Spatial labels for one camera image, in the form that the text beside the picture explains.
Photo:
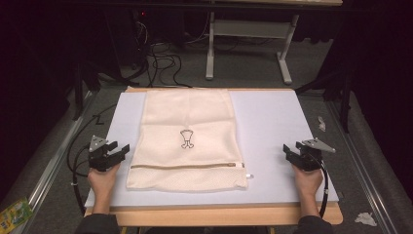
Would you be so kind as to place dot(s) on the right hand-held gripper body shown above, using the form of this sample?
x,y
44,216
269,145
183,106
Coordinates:
x,y
310,159

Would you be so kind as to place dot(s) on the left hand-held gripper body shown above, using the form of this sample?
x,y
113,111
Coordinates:
x,y
99,159

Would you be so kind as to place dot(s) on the cream mesh laundry bag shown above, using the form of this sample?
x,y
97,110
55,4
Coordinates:
x,y
188,146

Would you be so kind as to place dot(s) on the person's right hand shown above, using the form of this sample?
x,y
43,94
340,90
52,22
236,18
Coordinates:
x,y
307,183

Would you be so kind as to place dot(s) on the person's left hand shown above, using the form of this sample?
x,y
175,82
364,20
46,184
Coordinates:
x,y
102,183

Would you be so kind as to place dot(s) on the white foam board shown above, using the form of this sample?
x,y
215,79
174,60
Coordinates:
x,y
276,130

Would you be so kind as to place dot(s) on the small clear plastic wrapper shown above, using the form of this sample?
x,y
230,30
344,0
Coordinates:
x,y
321,124

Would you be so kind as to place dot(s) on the black metal stand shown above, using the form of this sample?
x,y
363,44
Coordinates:
x,y
78,94
345,100

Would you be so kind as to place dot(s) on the crumpled white paper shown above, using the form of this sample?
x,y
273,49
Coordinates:
x,y
366,219

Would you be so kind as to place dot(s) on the green printed packet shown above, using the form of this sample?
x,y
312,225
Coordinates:
x,y
14,216

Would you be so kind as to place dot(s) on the dark box with red light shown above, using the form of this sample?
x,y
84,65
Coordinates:
x,y
130,35

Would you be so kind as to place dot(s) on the silver metal floor rail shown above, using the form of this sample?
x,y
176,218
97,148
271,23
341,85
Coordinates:
x,y
48,169
360,169

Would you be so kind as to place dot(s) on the white metal desk frame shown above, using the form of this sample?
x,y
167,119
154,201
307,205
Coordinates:
x,y
246,29

